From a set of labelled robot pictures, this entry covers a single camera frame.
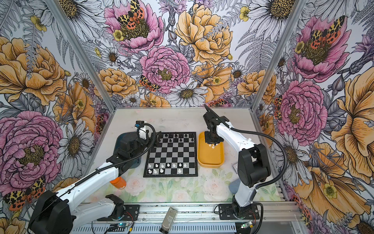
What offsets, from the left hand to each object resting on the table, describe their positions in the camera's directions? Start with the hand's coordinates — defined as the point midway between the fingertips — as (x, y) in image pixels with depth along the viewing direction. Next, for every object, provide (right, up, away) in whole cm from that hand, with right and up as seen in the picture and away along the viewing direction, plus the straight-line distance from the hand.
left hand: (154, 135), depth 82 cm
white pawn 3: (+3, -18, +5) cm, 19 cm away
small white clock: (+46, -19, +5) cm, 50 cm away
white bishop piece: (+3, -20, +3) cm, 21 cm away
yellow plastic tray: (+30, -14, +11) cm, 36 cm away
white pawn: (-4, -18, +5) cm, 20 cm away
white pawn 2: (0, -18, +5) cm, 19 cm away
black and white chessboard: (+10, -13, +10) cm, 19 cm away
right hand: (+33, -6, +6) cm, 34 cm away
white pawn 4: (+10, -18, +5) cm, 21 cm away
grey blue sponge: (+45, -29, +3) cm, 53 cm away
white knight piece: (-1, -21, +3) cm, 21 cm away
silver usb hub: (+10, -38, -13) cm, 41 cm away
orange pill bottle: (-17, -24, -5) cm, 30 cm away
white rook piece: (-3, -21, +3) cm, 21 cm away
